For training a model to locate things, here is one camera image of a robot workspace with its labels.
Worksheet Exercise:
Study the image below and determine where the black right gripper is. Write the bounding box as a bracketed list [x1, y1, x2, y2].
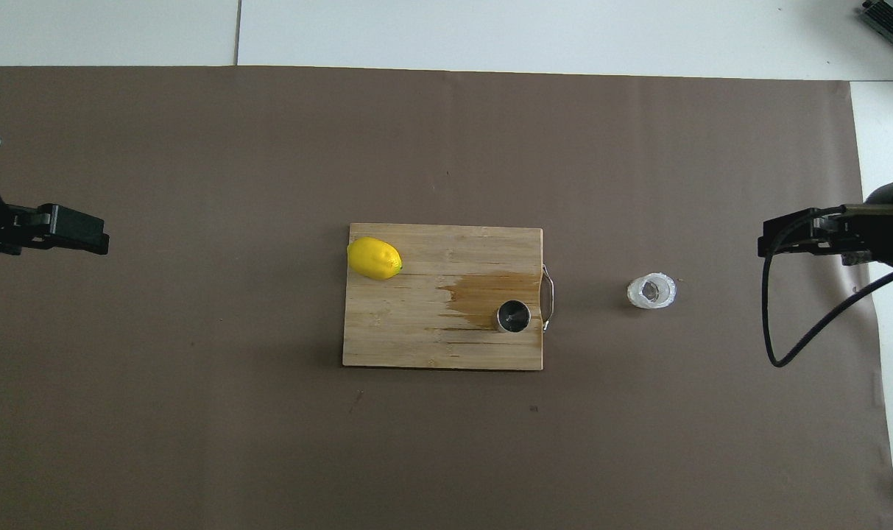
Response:
[757, 180, 893, 269]

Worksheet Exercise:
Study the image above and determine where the small clear glass cup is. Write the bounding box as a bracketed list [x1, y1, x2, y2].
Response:
[626, 272, 678, 311]

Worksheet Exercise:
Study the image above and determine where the steel double jigger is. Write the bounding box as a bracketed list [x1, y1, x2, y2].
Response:
[495, 299, 532, 334]

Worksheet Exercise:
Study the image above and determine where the brown table mat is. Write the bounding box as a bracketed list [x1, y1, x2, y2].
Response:
[0, 65, 893, 530]

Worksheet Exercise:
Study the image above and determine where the yellow lemon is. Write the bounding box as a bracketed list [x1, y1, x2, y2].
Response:
[347, 236, 403, 281]

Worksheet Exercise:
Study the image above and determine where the wooden cutting board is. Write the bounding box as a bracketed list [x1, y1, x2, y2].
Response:
[342, 223, 556, 371]

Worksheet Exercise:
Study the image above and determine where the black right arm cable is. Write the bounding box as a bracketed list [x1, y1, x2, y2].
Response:
[761, 206, 893, 368]

